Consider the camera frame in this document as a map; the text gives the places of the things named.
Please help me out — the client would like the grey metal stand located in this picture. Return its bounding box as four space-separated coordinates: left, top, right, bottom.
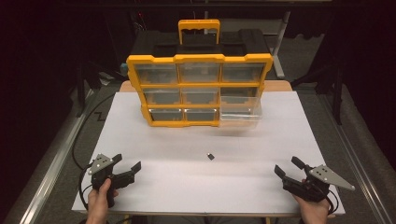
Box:
270 10 292 80

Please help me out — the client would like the clear plastic organizer drawer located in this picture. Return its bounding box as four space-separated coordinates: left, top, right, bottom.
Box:
219 95 263 129

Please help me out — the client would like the black metal stand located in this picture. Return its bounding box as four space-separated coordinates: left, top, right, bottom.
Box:
75 58 126 119
290 61 346 126

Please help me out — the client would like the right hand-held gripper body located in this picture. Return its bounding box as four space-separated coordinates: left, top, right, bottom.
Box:
282 164 356 203

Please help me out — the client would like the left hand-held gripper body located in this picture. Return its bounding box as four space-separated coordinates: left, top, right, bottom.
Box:
88 153 137 208

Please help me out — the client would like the silver metal floor rail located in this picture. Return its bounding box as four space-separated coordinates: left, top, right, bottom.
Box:
319 93 396 224
3 89 105 224

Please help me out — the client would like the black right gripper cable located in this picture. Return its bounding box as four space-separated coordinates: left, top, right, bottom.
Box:
324 189 341 217

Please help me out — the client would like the grid of clear small drawers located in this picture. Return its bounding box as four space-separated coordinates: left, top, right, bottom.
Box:
134 63 267 122

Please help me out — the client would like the yellow and black organizer box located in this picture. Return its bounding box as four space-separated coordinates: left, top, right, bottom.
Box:
125 19 275 129

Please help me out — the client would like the person's left hand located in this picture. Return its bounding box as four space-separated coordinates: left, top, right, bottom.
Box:
86 177 120 224

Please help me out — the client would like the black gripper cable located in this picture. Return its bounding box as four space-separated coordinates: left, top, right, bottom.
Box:
71 92 117 212
324 189 341 217

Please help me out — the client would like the person's right hand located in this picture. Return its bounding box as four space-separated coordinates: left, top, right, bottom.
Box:
292 178 332 224

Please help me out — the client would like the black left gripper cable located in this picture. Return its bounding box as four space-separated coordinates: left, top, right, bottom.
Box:
71 92 117 212

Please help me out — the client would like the white table cover sheet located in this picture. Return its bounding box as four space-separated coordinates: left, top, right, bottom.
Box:
71 91 347 217

